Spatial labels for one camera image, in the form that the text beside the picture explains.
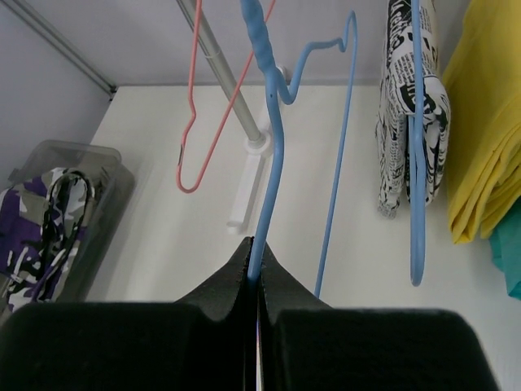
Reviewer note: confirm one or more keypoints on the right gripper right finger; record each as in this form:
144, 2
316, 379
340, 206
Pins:
307, 345

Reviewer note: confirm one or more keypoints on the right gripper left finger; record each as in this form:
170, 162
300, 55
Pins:
206, 340

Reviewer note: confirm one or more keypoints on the purple patterned garment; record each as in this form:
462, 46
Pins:
43, 222

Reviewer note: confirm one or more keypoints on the blue hanger with patterned garment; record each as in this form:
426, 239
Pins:
279, 90

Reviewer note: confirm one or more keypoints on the blue hanger with newsprint garment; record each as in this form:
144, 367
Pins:
417, 160

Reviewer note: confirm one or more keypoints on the grey plastic bin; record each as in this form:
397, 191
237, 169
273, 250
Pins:
114, 185

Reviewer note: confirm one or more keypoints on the teal garment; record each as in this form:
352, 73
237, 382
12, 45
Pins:
505, 245

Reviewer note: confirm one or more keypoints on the white metal clothes rack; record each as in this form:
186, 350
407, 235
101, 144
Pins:
258, 144

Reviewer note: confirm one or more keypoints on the black white patterned garment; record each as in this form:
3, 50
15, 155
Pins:
396, 105

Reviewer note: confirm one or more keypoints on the yellow garment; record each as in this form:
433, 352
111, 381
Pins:
483, 83

